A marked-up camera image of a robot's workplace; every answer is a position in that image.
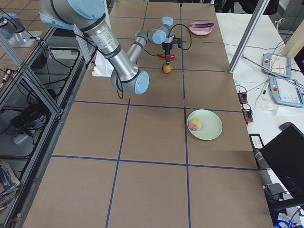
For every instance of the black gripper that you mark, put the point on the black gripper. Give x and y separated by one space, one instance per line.
167 47

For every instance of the red chili pepper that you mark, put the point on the red chili pepper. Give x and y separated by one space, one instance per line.
172 56

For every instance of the red yellow pomegranate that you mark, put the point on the red yellow pomegranate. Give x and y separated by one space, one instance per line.
167 68

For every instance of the purple eggplant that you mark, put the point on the purple eggplant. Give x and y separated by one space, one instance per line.
201 25

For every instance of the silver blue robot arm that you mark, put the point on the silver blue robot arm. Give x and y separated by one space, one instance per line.
90 17
163 35

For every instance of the pink plate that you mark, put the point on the pink plate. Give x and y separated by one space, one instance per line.
200 31

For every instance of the light green plate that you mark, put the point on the light green plate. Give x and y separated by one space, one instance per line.
211 127

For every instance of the orange connector board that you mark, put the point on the orange connector board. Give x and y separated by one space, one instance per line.
242 97

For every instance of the upper teach pendant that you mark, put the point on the upper teach pendant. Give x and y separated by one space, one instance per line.
280 65

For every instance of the teach pendant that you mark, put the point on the teach pendant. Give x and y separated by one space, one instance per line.
286 92
280 65

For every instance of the lower teach pendant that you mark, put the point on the lower teach pendant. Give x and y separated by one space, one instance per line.
286 92

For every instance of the black computer mouse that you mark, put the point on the black computer mouse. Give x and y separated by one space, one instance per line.
285 125

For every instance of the black laptop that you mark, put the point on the black laptop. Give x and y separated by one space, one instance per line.
285 156

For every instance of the aluminium frame post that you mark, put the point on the aluminium frame post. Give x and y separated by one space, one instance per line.
258 12

